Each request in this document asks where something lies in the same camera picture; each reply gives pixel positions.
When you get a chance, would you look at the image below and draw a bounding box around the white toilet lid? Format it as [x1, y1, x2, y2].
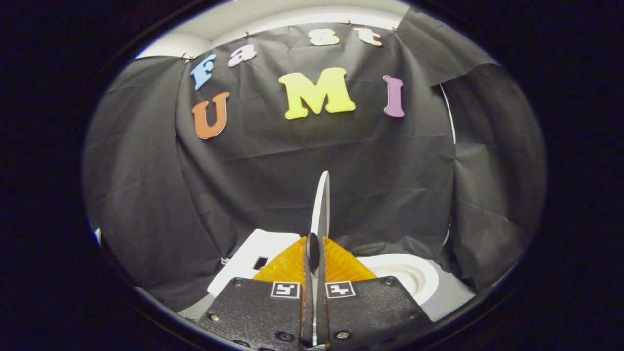
[310, 171, 331, 244]

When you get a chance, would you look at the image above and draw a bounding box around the black backdrop cloth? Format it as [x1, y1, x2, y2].
[82, 10, 546, 312]

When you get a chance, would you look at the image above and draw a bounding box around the white toilet tank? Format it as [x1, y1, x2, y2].
[207, 229, 303, 298]

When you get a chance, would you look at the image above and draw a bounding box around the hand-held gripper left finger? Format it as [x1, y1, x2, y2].
[188, 233, 315, 349]

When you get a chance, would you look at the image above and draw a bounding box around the white toilet bowl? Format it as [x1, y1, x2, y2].
[358, 253, 439, 306]

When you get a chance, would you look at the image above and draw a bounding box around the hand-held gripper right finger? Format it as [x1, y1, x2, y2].
[317, 236, 434, 349]

